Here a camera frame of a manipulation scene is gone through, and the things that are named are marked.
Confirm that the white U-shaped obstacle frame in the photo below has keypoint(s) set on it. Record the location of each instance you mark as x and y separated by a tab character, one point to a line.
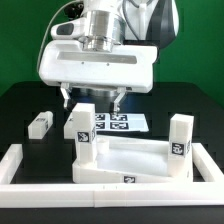
210	191

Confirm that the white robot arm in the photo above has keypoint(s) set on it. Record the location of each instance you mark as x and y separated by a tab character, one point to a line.
107	45

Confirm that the white desk tabletop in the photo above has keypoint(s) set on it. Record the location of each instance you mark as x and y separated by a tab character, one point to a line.
130	160

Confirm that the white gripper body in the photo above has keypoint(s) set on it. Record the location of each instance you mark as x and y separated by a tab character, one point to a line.
127	66

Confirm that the marker tag sheet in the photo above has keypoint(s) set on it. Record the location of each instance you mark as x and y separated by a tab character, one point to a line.
121	122

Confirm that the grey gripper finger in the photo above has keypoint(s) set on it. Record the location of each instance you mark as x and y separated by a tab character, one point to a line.
66	91
121	94

